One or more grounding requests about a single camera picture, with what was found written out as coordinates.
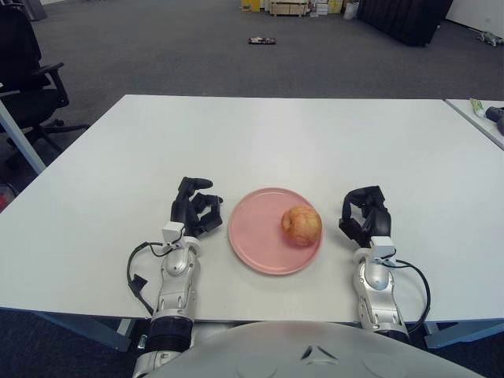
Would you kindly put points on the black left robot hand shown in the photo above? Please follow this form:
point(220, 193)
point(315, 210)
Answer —
point(183, 208)

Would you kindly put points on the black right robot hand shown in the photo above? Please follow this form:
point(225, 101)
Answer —
point(380, 220)

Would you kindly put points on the red yellow apple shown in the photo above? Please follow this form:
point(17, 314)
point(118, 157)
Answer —
point(301, 226)

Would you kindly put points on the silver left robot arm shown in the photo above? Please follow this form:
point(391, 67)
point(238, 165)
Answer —
point(175, 275)

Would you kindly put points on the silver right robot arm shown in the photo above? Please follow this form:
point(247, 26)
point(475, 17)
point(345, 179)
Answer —
point(374, 283)

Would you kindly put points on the pink round plate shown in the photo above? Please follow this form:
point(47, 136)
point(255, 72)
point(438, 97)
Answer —
point(256, 236)

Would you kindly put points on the grey robot torso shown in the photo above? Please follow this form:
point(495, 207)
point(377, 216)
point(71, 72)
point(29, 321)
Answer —
point(315, 354)

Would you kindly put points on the green white tube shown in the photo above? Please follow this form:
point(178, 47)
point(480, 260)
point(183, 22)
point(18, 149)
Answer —
point(477, 107)

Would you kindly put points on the black handheld controller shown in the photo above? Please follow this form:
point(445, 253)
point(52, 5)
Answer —
point(494, 112)

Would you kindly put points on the red object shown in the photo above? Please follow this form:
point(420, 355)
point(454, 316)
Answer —
point(4, 197)

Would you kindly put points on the grey-blue desk leg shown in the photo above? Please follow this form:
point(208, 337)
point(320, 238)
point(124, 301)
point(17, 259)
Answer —
point(19, 134)

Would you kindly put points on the black flat tray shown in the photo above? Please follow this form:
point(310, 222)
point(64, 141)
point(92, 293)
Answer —
point(262, 40)

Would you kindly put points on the black office chair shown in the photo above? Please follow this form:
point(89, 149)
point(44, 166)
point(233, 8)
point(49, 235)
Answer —
point(21, 102)

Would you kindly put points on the black fabric partition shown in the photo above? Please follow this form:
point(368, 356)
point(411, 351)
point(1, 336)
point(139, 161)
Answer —
point(403, 21)

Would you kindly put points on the white plastic bag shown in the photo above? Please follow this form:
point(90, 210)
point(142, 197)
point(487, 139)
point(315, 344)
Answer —
point(350, 11)

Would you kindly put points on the grey robot dog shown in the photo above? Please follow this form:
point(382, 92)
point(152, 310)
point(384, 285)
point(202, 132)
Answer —
point(489, 38)

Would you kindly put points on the yellow box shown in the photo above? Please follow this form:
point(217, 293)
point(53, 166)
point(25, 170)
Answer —
point(250, 4)

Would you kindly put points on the pile of white boxes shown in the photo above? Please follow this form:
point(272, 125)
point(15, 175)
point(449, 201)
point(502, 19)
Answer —
point(327, 8)

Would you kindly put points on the wooden crate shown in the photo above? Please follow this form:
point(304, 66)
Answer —
point(288, 8)

